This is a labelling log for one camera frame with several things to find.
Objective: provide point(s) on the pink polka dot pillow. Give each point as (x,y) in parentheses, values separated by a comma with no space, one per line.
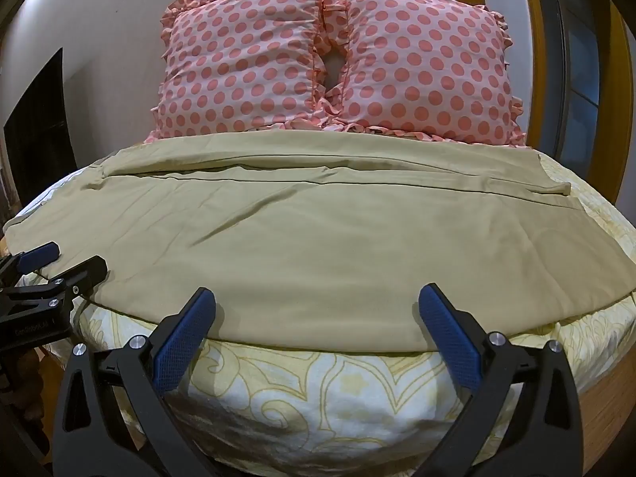
(422,64)
(238,59)

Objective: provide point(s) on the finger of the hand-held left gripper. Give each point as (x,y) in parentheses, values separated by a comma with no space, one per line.
(39,254)
(82,272)

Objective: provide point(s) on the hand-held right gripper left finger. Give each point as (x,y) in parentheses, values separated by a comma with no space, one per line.
(179,338)

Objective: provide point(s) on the wooden bed frame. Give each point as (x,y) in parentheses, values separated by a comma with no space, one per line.
(603,402)

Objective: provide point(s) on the yellow patterned bed sheet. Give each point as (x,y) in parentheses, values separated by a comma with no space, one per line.
(318,407)

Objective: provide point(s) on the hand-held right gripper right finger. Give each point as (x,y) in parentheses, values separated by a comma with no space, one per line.
(449,330)

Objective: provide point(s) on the beige pants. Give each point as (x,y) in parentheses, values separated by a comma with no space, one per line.
(318,253)

